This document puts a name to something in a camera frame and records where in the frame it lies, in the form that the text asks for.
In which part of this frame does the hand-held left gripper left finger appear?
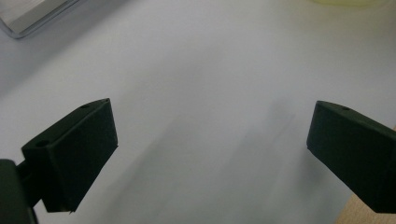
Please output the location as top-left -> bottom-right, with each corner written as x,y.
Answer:
17,98 -> 119,214

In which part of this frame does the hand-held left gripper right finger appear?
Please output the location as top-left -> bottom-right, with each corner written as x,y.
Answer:
305,100 -> 396,215

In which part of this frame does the green plastic container lid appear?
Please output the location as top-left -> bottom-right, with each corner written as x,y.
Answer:
311,0 -> 389,7

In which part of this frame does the pale board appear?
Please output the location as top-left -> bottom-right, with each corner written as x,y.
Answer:
0,0 -> 71,34

